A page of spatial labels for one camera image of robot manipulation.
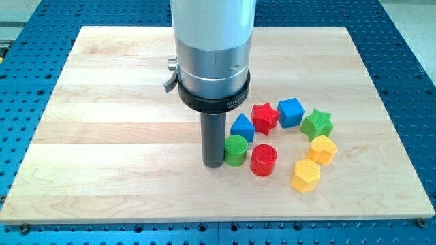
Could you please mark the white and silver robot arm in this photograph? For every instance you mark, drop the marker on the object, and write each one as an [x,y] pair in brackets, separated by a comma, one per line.
[213,40]

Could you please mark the blue triangle block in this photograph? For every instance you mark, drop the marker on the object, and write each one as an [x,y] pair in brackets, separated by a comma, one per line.
[242,126]

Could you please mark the light wooden board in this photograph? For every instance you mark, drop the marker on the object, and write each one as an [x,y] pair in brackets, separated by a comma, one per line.
[114,147]

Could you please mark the red cylinder block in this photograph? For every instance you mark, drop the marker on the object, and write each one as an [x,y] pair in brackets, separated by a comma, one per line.
[263,159]

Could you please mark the blue perforated table plate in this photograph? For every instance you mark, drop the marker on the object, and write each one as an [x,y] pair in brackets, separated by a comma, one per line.
[35,61]

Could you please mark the yellow hexagon block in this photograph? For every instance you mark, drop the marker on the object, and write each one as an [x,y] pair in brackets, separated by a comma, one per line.
[307,174]

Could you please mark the blue cube block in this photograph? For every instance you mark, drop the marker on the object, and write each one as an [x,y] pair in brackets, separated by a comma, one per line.
[290,112]

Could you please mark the red star block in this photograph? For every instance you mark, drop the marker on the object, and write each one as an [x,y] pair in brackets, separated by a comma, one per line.
[264,118]

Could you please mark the yellow heart block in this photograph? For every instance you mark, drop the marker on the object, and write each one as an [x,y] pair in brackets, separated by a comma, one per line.
[322,150]

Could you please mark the green star block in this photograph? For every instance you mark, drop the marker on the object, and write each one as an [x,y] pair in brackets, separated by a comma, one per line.
[316,124]

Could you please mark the green cylinder block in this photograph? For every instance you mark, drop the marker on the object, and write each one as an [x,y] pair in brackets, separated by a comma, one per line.
[236,147]

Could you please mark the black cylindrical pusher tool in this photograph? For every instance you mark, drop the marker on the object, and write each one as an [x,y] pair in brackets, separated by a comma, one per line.
[213,137]

